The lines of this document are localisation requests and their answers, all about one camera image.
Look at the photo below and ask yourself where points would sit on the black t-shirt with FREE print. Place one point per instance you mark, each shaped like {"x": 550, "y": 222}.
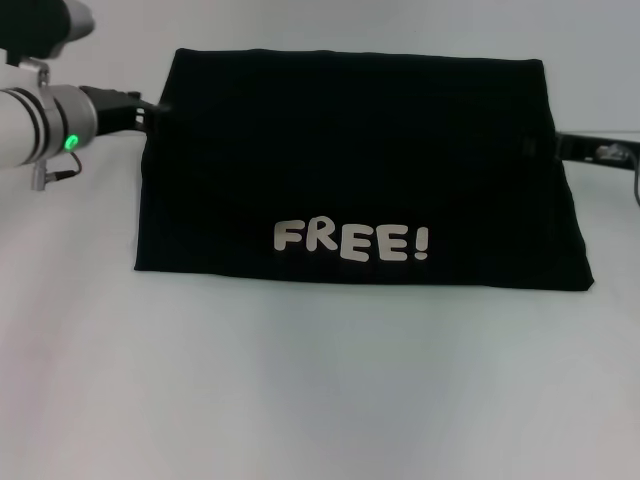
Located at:
{"x": 350, "y": 175}

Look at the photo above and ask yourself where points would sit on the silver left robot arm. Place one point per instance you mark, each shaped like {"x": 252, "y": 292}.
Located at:
{"x": 30, "y": 125}

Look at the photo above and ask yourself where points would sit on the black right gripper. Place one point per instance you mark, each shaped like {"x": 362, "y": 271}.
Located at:
{"x": 580, "y": 150}

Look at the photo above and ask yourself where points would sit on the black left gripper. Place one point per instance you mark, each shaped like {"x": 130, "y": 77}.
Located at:
{"x": 115, "y": 112}

